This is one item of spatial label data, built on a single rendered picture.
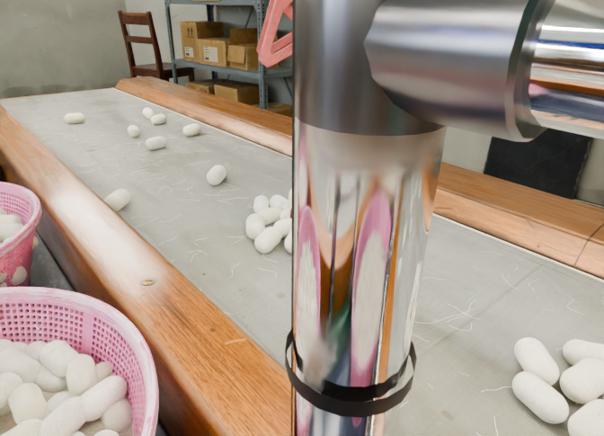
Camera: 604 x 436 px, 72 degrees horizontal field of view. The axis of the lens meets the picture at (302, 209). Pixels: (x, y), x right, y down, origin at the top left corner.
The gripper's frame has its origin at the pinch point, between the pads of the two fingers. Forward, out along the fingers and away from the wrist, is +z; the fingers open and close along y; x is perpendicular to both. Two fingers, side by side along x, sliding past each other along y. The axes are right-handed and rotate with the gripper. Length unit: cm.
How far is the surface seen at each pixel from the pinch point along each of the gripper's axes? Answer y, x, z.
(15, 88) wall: 383, 128, 197
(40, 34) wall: 405, 139, 145
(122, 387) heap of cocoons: -34.0, -2.4, 20.2
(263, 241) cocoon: -19.1, -8.8, 12.7
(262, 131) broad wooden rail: 19.7, -9.5, 11.9
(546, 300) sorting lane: -28.5, -28.1, -1.1
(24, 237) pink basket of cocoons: -17.6, 8.9, 26.3
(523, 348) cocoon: -35.1, -21.9, 1.8
